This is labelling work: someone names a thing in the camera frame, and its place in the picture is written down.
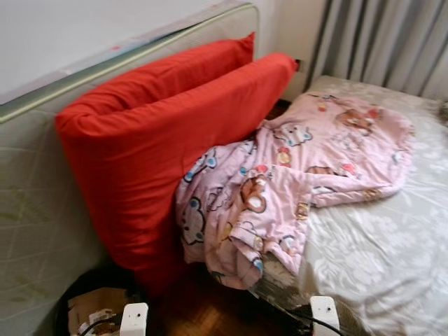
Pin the black waste bin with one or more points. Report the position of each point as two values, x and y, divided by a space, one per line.
105 278

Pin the grey quilted upright mattress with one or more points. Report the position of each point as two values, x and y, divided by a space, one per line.
28 210

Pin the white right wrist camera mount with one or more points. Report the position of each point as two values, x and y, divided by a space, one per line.
325 313

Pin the big red folded cushion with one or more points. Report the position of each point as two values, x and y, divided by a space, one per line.
154 140

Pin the bed with grey floral sheet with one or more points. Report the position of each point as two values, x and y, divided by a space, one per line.
392 259

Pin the pink cartoon print blanket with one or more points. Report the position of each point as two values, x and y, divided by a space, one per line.
336 140

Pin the brown cardboard piece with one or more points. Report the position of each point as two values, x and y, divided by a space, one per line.
91 304

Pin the grey curtain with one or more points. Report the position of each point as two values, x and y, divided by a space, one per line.
385 42

